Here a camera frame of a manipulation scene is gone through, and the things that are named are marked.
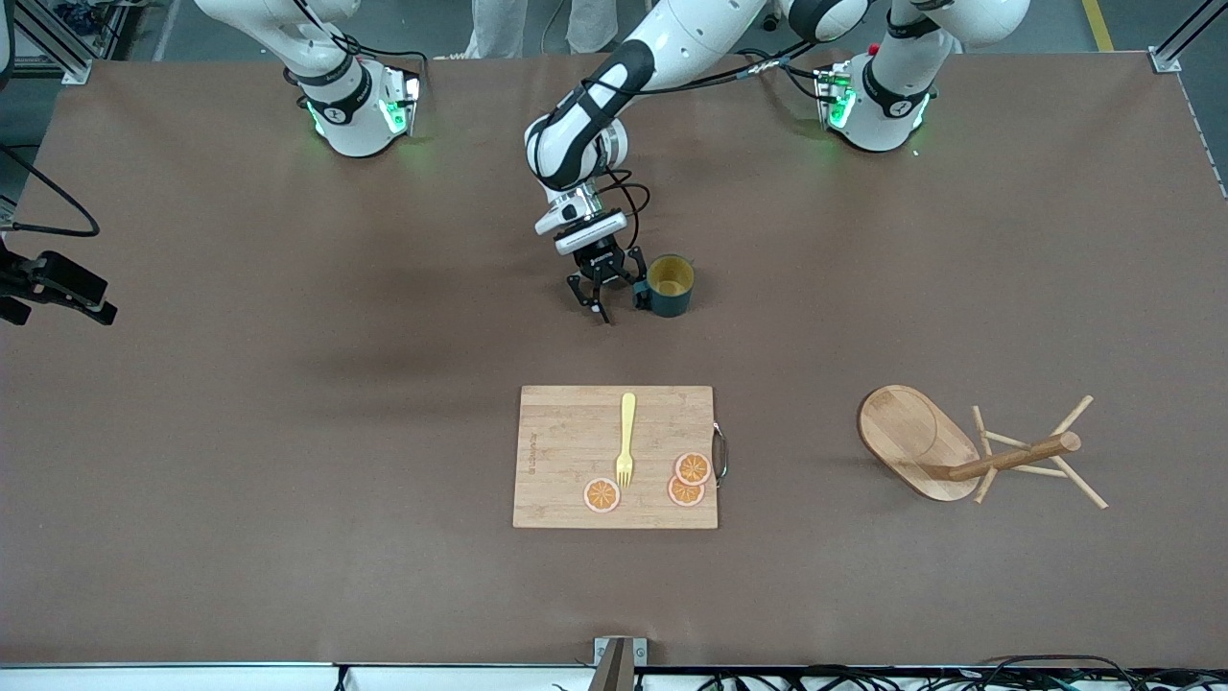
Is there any dark teal mug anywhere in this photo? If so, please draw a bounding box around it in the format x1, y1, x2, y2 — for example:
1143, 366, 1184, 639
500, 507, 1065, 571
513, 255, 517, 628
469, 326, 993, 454
633, 253, 695, 319

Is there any wooden mug rack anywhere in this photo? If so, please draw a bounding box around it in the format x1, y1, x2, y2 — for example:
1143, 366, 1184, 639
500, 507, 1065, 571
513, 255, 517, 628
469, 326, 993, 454
857, 384, 1109, 510

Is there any yellow plastic fork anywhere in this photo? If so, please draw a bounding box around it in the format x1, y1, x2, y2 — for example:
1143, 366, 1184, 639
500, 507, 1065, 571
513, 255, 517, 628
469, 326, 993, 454
616, 392, 637, 488

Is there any bamboo cutting board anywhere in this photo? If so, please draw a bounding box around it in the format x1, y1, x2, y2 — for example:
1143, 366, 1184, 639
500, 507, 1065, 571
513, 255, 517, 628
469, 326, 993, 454
512, 385, 720, 531

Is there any person in white trousers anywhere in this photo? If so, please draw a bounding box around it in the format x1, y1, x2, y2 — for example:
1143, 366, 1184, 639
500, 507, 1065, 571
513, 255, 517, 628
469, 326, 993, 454
432, 0, 620, 60

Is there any black arm base cable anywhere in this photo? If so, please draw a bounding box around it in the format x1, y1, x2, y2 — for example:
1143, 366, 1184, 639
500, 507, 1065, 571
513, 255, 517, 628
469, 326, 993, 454
758, 53, 828, 105
336, 29, 430, 70

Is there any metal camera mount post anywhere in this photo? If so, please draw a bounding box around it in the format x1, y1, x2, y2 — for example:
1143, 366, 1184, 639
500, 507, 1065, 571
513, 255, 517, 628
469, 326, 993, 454
587, 635, 649, 691

